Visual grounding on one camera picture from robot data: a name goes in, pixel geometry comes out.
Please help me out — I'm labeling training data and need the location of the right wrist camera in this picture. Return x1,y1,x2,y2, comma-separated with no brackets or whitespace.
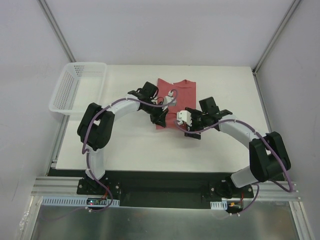
176,110,192,127

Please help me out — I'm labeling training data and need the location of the aluminium rail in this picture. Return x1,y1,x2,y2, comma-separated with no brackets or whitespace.
31,176,302,202

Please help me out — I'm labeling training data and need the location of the pink t shirt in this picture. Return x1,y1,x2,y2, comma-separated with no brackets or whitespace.
157,78,197,129

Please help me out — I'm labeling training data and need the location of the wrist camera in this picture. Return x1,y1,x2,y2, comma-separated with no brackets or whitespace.
176,110,192,127
162,89,177,108

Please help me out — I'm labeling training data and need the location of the white plastic basket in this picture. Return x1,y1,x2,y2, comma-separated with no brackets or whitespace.
48,62,107,118

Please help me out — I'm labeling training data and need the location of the right white cable duct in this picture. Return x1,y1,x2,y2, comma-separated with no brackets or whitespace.
210,200,228,211

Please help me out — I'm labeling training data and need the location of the left white cable duct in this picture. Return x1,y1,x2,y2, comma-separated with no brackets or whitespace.
42,196,120,208

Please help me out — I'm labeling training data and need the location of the white cable duct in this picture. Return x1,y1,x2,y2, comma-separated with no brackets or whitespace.
42,196,120,208
210,200,228,211

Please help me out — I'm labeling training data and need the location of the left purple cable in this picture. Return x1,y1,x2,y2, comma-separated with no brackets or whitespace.
81,89,178,213

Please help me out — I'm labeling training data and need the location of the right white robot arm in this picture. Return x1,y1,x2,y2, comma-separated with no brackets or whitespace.
176,97,291,199

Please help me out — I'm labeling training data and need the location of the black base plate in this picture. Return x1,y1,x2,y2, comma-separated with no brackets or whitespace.
76,170,254,209

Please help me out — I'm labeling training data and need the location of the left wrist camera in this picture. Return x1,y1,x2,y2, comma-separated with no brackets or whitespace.
162,89,177,108

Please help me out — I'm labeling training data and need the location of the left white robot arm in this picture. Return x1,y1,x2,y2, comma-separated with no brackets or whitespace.
77,81,176,195

